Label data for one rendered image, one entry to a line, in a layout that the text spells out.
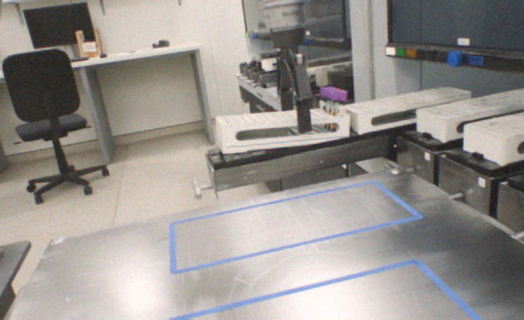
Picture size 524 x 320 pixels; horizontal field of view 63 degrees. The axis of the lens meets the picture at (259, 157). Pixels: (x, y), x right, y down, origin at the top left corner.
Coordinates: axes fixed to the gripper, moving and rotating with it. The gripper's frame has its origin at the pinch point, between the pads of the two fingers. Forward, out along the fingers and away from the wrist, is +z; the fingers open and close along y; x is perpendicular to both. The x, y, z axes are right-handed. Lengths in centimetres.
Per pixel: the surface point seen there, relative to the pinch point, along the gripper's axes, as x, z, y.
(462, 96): 40.2, 0.9, 5.1
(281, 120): -4.7, -1.4, 4.2
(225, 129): -17.4, -2.0, 5.0
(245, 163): -14.2, 6.2, 5.7
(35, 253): -115, 87, -142
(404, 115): 30.8, 5.7, -4.6
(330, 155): 5.2, 8.0, 6.8
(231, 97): 39, 58, -350
